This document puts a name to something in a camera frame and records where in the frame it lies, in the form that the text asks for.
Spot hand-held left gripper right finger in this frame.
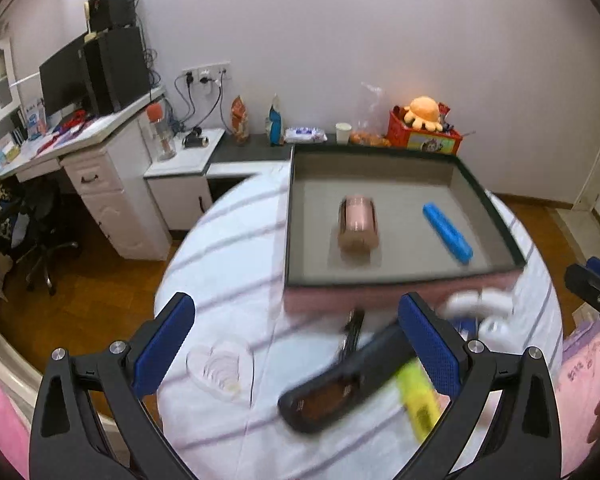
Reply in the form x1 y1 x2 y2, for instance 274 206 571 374
390 292 563 480

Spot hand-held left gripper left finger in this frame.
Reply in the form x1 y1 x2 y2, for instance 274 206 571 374
28 291 197 480

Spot blue and gold slim box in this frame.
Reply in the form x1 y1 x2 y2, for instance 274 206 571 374
452 317 480 343

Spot white round plug adapter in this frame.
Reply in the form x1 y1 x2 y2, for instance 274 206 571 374
442 287 515 318

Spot yellow highlighter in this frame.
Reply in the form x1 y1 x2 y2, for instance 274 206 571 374
396 360 441 443

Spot white square charger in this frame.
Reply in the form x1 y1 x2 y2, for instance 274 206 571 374
477 312 515 348

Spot black pen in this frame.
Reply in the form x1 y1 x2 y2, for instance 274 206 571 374
337 308 366 361

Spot black oval case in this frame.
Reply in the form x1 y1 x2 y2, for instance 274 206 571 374
277 322 418 435

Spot grey tray box pink sides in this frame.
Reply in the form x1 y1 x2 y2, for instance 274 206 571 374
282 144 527 322

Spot pink printed pillow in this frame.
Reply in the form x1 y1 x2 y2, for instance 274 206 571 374
555 317 600 480

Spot blue highlighter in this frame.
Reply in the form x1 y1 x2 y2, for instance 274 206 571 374
422 203 473 264

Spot rose gold cylinder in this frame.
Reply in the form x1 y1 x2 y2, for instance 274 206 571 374
337 196 382 256

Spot white nightstand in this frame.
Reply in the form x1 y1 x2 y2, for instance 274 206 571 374
144 127 226 231

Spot black office chair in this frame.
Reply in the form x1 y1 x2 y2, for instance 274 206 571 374
0 177 81 296

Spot white desk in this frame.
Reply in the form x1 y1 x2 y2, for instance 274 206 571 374
0 87 173 261

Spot pink cloth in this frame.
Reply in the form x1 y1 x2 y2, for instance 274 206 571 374
0 355 31 480

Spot red storage box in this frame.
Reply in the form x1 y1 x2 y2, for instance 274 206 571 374
386 109 463 156

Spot dark-topped bedside shelf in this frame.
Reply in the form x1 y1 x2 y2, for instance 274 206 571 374
206 132 396 179

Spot black webcam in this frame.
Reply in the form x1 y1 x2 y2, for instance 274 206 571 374
182 127 211 148

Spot clear bottle orange lid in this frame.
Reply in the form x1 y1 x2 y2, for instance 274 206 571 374
146 102 177 162

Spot clear plastic bag of oranges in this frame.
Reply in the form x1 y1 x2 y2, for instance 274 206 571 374
350 82 393 148

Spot orange octopus plush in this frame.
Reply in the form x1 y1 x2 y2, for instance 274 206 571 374
404 96 442 133

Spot orange snack bag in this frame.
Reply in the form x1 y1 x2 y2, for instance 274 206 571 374
230 96 251 143

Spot wet wipes pack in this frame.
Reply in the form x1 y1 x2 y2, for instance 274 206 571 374
284 126 327 144

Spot blue and white bag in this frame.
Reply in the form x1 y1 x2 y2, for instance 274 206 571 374
266 94 286 147

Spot large black speaker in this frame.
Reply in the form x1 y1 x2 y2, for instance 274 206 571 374
82 26 152 116

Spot black monitor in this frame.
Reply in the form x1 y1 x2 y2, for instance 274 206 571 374
39 40 88 118

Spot small black speaker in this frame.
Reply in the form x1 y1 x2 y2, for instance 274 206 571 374
87 0 136 31

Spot white bed frame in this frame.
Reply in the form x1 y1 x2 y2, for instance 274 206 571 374
0 305 116 441

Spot black cables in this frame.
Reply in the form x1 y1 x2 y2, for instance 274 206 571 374
172 72 226 131

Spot white wall outlet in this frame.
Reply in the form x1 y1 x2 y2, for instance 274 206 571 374
182 63 231 86

